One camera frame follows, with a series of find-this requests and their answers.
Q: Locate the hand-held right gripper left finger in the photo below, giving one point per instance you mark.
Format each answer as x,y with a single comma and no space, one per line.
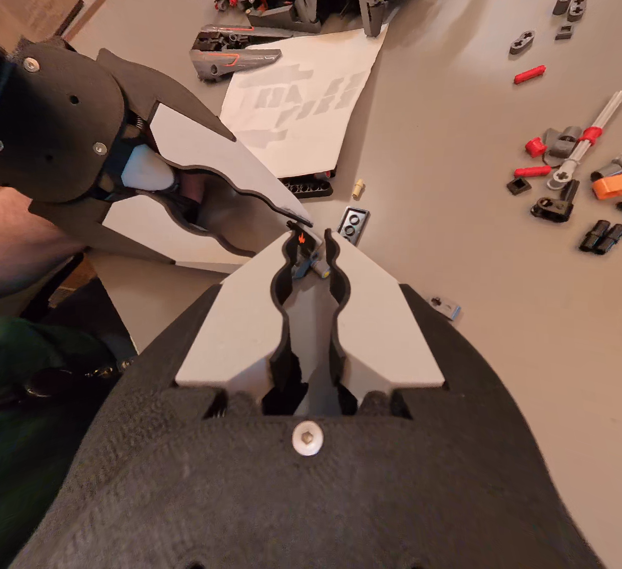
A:
238,326

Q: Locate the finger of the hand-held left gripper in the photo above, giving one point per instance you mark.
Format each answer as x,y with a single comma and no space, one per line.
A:
141,228
209,146

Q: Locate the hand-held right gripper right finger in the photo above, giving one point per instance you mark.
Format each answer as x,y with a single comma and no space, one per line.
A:
384,330

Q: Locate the grey lego piece orange sticker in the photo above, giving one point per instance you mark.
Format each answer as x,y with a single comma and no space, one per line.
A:
308,262

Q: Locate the white instruction booklet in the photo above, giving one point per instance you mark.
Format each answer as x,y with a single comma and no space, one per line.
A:
311,107

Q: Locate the person's left forearm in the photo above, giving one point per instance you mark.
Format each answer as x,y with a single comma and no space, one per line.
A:
34,248

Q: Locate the small printed grey lego tile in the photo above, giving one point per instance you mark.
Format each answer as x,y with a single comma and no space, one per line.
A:
449,309

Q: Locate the grey lego panel orange stripe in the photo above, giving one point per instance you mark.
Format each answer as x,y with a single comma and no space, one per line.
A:
218,56

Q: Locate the dark grey lego plate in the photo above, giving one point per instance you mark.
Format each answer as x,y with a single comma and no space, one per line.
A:
353,226

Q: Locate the black curved lego piece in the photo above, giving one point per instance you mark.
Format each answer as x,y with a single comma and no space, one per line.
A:
311,188

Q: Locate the tan lego pin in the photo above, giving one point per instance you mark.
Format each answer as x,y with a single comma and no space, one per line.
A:
358,188

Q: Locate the cluster of small lego pieces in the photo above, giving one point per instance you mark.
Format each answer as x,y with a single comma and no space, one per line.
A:
551,209

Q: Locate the red lego pin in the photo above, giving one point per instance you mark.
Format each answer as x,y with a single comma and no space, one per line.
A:
529,75

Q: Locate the long light grey lego axle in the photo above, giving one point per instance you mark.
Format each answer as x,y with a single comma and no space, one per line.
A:
605,117

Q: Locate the grey lego beam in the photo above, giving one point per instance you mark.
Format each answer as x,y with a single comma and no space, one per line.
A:
522,42

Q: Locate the small dark square lego piece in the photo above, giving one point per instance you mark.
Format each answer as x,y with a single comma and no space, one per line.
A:
564,33

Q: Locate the dark grey lego connector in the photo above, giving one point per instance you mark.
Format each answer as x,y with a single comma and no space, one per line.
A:
577,8
563,4

